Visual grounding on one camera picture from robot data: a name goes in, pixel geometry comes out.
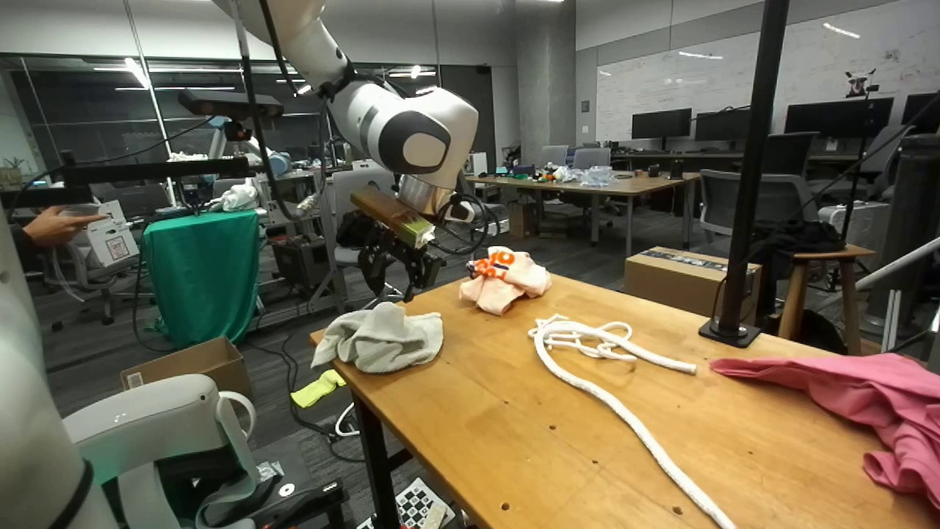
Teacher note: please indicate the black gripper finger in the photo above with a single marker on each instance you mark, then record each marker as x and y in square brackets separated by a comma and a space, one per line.
[376, 281]
[425, 277]

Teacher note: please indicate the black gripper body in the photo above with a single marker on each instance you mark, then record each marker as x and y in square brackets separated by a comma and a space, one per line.
[397, 250]

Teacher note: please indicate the white grey towel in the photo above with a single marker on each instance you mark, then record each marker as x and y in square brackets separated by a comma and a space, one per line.
[382, 340]

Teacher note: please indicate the cream shirt orange blue print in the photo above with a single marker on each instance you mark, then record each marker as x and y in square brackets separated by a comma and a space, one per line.
[503, 281]

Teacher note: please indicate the pink t-shirt orange print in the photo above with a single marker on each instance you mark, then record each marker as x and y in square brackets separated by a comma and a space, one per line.
[861, 400]

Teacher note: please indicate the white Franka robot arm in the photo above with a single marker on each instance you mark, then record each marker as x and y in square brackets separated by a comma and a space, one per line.
[412, 136]

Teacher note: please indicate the bystander bare hand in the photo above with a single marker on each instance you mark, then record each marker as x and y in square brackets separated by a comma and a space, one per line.
[55, 224]

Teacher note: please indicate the black bag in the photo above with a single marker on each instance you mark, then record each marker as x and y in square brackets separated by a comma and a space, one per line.
[344, 230]

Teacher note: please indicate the yellow green floor object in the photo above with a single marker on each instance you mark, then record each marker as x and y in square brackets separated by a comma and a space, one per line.
[315, 388]

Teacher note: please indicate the white crumpled bag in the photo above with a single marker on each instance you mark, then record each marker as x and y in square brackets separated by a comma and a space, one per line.
[235, 194]

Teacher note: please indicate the green cloth table cover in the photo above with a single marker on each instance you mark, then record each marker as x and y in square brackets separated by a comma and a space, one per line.
[200, 275]

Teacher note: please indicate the small open cardboard box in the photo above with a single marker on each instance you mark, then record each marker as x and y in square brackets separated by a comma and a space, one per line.
[196, 362]

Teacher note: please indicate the checkerboard calibration sheet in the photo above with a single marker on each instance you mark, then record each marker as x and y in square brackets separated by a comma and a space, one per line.
[422, 507]

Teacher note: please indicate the wooden office desk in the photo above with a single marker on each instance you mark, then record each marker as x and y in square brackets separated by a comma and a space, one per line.
[635, 183]

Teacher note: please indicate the cardboard box with black tape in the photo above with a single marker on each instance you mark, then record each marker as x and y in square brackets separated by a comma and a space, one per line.
[677, 281]

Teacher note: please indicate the white paper sign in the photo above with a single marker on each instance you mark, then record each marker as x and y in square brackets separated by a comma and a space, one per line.
[118, 238]

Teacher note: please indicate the black computer monitor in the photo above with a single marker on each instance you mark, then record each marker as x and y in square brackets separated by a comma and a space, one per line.
[723, 124]
[663, 122]
[839, 117]
[924, 111]

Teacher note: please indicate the grey mesh office chair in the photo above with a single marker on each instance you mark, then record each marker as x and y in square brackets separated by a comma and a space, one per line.
[716, 200]

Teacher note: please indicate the black vertical stand pole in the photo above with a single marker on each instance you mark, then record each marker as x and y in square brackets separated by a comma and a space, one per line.
[749, 194]

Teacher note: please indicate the black jacket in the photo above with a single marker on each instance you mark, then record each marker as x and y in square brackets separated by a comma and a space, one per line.
[796, 246]

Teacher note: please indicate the round wooden stool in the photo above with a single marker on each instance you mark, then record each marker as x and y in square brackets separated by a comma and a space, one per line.
[823, 253]

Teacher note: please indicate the silver tripod leg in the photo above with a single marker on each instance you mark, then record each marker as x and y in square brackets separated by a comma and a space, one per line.
[899, 262]

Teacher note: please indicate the yellow wrist camera box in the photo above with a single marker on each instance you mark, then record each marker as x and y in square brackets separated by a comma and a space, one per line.
[391, 212]

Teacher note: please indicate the wall whiteboard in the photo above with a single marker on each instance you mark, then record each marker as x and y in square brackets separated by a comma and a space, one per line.
[686, 75]

